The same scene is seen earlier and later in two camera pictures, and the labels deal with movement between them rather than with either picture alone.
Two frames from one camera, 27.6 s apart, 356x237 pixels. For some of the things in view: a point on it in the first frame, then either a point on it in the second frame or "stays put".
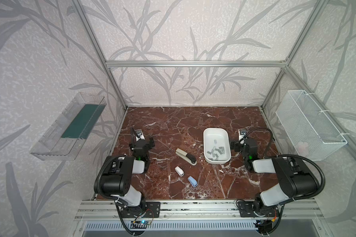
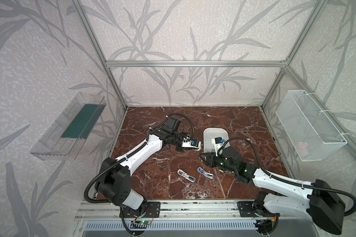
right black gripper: (239, 144) to (212, 159)
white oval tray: (216, 145) stays put
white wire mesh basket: (313, 134) stays put
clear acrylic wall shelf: (66, 136) stays put
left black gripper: (137, 142) to (181, 143)
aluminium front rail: (198, 210) stays put
